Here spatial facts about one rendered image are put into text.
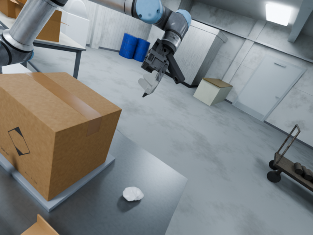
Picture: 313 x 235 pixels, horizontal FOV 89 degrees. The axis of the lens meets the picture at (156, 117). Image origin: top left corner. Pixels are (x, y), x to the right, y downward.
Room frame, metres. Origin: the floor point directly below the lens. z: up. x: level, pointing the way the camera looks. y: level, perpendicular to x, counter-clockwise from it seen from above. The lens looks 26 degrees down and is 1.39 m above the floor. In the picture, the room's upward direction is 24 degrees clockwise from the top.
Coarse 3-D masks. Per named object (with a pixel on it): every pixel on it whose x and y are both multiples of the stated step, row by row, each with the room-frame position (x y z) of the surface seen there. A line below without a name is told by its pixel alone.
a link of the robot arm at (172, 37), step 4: (168, 32) 0.67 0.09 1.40; (172, 32) 0.67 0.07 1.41; (164, 36) 0.66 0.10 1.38; (168, 36) 0.65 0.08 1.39; (172, 36) 0.66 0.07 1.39; (176, 36) 0.66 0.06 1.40; (164, 40) 0.65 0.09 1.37; (168, 40) 0.65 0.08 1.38; (172, 40) 0.65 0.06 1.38; (176, 40) 0.66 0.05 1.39; (180, 40) 0.68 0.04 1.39; (172, 44) 0.65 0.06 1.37; (176, 44) 0.66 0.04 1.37; (176, 48) 0.67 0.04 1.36
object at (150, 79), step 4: (152, 72) 0.57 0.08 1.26; (156, 72) 0.58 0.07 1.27; (144, 76) 0.54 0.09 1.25; (148, 76) 0.55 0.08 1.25; (152, 76) 0.56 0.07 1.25; (156, 76) 0.56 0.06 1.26; (148, 80) 0.54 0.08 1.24; (152, 80) 0.55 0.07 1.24; (152, 84) 0.54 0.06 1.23; (156, 84) 0.54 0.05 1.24; (152, 88) 0.53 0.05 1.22; (148, 92) 0.53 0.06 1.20; (152, 92) 0.53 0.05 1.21
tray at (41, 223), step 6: (36, 222) 0.22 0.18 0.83; (42, 222) 0.21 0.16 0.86; (30, 228) 0.20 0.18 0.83; (36, 228) 0.21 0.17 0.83; (42, 228) 0.21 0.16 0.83; (48, 228) 0.21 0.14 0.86; (24, 234) 0.19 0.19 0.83; (30, 234) 0.19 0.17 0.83; (36, 234) 0.20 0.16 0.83; (42, 234) 0.20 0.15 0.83; (48, 234) 0.21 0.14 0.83; (54, 234) 0.20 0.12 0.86
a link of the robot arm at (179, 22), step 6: (174, 12) 0.71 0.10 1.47; (180, 12) 0.72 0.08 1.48; (186, 12) 0.72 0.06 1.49; (174, 18) 0.69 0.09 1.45; (180, 18) 0.70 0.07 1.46; (186, 18) 0.71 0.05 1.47; (168, 24) 0.69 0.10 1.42; (174, 24) 0.69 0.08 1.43; (180, 24) 0.69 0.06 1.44; (186, 24) 0.71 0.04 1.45; (168, 30) 0.67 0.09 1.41; (174, 30) 0.67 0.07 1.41; (180, 30) 0.68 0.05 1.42; (186, 30) 0.72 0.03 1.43; (180, 36) 0.68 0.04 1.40
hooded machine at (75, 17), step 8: (72, 0) 4.57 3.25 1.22; (80, 0) 4.73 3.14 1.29; (64, 8) 4.63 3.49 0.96; (72, 8) 4.57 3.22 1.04; (80, 8) 4.74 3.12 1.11; (64, 16) 4.51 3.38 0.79; (72, 16) 4.56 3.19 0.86; (80, 16) 4.77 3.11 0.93; (64, 24) 4.49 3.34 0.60; (72, 24) 4.58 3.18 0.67; (80, 24) 4.76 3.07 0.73; (88, 24) 4.97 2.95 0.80; (64, 32) 4.47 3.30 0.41; (72, 32) 4.60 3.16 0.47; (80, 32) 4.79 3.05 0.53; (80, 40) 4.82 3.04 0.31
